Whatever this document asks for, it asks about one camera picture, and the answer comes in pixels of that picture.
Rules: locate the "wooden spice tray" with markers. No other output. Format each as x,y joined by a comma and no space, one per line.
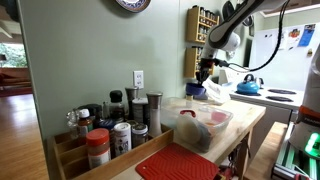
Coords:
133,157

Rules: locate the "dark spice jar white label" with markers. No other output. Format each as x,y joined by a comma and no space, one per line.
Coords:
139,135

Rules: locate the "red brown sofa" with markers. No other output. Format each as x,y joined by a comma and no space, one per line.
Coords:
13,80

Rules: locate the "small yellow cap bottle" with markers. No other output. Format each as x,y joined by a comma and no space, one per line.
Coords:
189,100

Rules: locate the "black cap glass bottle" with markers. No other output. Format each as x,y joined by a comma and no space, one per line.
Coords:
116,105

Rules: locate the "red plastic lid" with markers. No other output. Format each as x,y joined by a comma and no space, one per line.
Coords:
188,113

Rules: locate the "white refrigerator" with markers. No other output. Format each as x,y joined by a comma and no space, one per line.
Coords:
286,66

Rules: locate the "clear glass bottle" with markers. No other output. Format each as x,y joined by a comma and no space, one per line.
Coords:
72,124

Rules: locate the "orange lid spice jar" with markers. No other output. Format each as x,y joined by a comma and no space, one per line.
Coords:
98,146

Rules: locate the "grey spice container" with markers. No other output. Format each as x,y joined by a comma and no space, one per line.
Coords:
140,110

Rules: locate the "clear plastic storage box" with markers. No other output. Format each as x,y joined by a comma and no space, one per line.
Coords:
171,115

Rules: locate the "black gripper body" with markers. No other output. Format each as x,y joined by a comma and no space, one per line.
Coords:
206,66

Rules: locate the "large translucent round lid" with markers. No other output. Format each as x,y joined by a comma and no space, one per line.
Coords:
188,129

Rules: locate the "white crumpled paper bag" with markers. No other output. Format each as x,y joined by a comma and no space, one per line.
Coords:
216,91

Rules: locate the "white spice shaker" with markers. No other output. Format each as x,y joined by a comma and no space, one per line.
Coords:
122,138

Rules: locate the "blue paper on fridge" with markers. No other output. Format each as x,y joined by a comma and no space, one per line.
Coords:
306,35

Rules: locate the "small steel pot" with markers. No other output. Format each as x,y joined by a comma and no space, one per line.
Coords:
260,82

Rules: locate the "orange picture on fridge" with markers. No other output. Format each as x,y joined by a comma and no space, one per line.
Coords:
294,34

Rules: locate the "blue bowl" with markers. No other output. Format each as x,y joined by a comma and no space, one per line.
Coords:
195,89

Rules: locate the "red silicone mat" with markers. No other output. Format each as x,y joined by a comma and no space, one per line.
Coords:
176,163

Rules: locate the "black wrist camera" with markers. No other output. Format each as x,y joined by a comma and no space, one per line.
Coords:
221,62

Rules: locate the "white cap brown bottle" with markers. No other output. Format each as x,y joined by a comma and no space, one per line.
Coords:
85,122

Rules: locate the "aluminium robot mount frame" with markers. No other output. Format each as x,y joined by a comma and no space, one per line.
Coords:
283,160

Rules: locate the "black stove burner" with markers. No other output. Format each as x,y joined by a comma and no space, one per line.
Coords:
282,91
279,98

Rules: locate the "blue kettle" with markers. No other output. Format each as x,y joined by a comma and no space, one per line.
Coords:
247,87

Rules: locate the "teal plastic lid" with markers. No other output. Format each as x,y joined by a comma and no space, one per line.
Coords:
204,135

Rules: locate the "grey box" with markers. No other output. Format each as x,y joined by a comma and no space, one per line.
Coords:
201,97

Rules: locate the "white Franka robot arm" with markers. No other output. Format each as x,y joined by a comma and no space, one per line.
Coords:
223,35

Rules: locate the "tall steel pepper grinder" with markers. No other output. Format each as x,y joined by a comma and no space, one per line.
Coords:
155,113

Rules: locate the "wooden spice rack with jars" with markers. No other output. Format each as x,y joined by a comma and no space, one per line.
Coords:
190,63
192,26

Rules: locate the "white wall outlet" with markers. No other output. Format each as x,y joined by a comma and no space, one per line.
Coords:
138,79

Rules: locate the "white stove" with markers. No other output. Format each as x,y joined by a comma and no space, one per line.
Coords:
260,98

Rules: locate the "blue lid jar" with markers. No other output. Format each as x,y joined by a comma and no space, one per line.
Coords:
106,124

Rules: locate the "steel grinder dark body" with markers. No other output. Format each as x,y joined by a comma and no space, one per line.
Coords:
131,95

